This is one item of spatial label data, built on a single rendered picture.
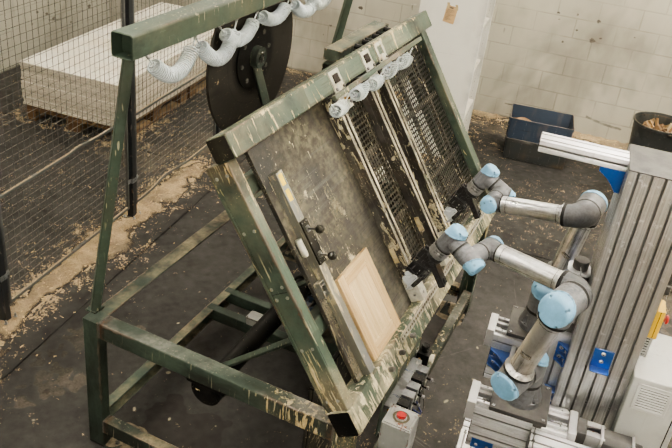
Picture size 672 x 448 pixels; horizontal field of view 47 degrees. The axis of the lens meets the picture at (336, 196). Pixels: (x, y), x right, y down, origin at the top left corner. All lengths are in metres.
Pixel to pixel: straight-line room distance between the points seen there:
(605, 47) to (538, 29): 0.69
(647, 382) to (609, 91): 5.56
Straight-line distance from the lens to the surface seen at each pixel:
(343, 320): 3.23
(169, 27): 3.06
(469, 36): 6.97
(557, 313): 2.68
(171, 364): 3.55
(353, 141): 3.53
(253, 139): 2.89
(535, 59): 8.41
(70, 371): 4.67
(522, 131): 7.54
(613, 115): 8.55
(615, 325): 3.12
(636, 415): 3.32
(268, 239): 2.89
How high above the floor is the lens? 3.11
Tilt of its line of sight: 29 degrees down
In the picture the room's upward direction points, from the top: 7 degrees clockwise
